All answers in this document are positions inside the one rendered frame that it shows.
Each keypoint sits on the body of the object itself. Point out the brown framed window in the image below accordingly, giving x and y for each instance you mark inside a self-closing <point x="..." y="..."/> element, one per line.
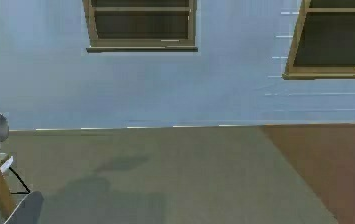
<point x="321" y="71"/>
<point x="141" y="42"/>

